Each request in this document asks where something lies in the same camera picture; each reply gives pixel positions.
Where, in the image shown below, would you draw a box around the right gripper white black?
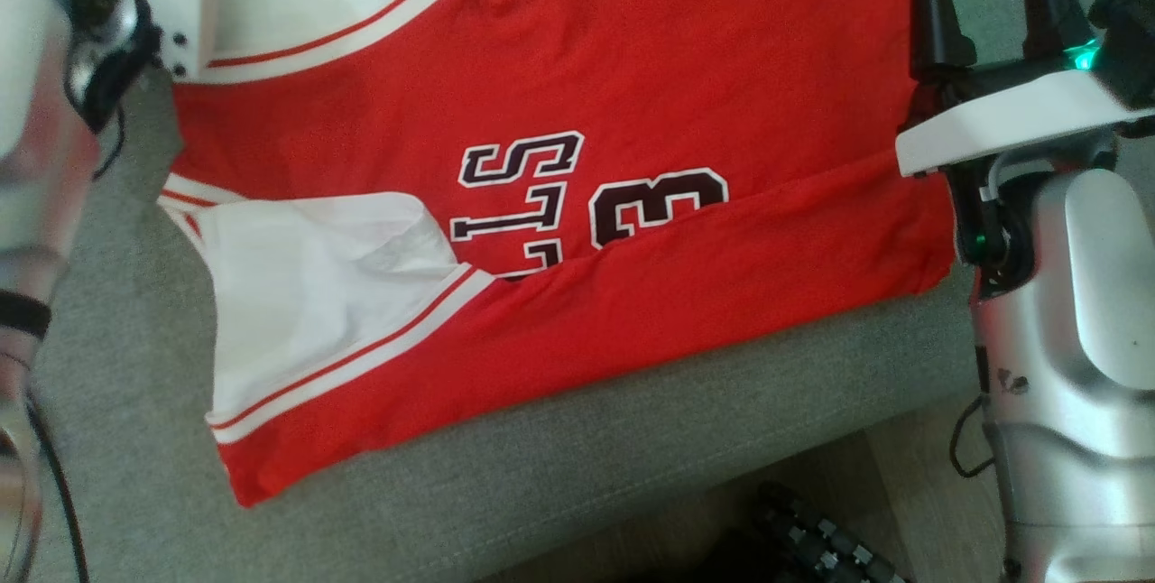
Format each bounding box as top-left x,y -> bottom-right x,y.
895,0 -> 1155,178

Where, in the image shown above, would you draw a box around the grey sofa seat cushion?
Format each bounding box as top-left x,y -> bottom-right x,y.
0,0 -> 1155,583

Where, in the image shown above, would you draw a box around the red jersey white sleeves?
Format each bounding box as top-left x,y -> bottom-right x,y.
158,0 -> 957,509

